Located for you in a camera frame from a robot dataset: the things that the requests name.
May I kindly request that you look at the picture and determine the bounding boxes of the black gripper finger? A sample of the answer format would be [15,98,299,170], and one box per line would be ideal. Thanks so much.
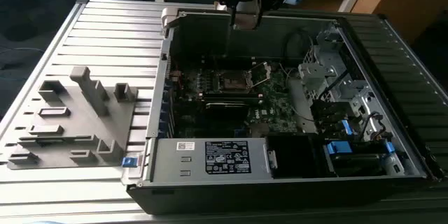
[258,0,267,30]
[228,0,244,29]

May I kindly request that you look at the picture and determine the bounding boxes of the silver CPU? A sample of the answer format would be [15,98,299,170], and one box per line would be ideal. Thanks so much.
[236,11,260,30]

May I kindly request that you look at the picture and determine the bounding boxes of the metal locking lever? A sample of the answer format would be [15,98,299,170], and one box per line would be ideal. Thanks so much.
[250,70,274,89]

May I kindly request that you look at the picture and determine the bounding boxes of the CPU socket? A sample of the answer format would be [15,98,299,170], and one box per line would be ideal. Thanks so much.
[216,69,259,94]

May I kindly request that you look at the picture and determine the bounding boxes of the black RAM slot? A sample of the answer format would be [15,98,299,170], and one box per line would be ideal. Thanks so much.
[203,92,263,99]
[204,96,264,103]

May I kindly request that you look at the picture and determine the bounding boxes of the grey case latch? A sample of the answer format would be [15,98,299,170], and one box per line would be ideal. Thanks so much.
[160,7,182,29]

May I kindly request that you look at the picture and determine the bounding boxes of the silver metal drive cage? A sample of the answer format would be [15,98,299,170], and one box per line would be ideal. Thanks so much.
[299,22,403,135]

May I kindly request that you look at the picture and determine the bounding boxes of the black graphics card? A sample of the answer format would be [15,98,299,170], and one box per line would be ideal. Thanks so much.
[204,101,251,120]

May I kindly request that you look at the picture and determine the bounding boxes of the green motherboard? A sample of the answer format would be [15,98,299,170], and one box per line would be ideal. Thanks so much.
[167,58,306,140]

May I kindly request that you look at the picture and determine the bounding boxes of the brown chipset heatsink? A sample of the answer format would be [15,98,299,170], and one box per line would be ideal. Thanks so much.
[250,123,271,134]

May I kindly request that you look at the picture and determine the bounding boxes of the blue disk carrier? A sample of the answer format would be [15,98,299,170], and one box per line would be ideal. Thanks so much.
[324,140,399,177]
[315,119,355,141]

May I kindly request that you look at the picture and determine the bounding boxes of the black fan shroud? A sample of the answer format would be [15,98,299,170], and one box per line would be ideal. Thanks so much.
[266,133,327,180]

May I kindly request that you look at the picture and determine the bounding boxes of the grey power supply unit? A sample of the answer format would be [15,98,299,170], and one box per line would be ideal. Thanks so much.
[150,137,272,183]

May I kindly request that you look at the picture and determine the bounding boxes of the grey parts rack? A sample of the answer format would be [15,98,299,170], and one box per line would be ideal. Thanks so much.
[6,66,139,170]

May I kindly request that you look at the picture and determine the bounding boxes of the black PC case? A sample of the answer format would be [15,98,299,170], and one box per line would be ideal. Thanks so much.
[120,6,447,216]

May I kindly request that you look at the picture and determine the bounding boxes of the thick black internal cable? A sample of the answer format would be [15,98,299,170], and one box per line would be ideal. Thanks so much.
[316,68,351,103]

